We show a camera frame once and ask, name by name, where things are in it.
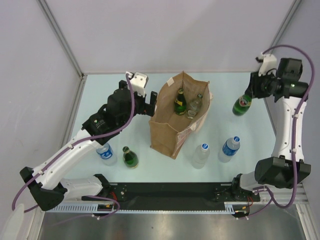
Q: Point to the aluminium frame post left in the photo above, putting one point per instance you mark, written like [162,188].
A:
[53,23]

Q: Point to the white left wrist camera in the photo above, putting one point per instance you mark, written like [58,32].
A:
[138,82]

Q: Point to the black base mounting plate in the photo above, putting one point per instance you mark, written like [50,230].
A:
[176,196]

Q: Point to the clear plastic bottle blue cap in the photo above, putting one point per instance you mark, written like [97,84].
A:
[200,156]

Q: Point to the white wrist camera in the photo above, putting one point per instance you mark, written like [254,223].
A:
[138,82]
[268,62]

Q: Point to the white cable duct rail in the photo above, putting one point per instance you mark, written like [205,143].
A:
[105,208]

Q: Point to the clear glass bottle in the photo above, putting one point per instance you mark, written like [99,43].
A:
[194,106]

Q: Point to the green glass bottle gold cap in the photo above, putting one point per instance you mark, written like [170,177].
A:
[180,103]

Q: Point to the aluminium frame post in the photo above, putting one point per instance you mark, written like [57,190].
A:
[53,23]
[284,25]

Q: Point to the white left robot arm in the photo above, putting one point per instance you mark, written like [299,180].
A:
[46,182]

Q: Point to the blue label water bottle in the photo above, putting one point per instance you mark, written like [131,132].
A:
[107,155]
[229,149]

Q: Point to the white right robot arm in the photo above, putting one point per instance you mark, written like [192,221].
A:
[285,168]

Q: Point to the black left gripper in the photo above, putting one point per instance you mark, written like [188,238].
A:
[145,108]

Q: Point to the aluminium frame post right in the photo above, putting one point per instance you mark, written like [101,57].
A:
[284,25]

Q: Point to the green bottle red label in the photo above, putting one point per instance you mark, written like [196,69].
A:
[242,105]

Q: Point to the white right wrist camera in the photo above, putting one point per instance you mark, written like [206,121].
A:
[268,62]

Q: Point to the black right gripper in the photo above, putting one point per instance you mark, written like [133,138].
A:
[253,89]

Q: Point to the green perrier bottle front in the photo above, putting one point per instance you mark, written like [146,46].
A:
[130,158]

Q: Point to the brown jute canvas bag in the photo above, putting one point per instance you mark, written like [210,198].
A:
[168,130]

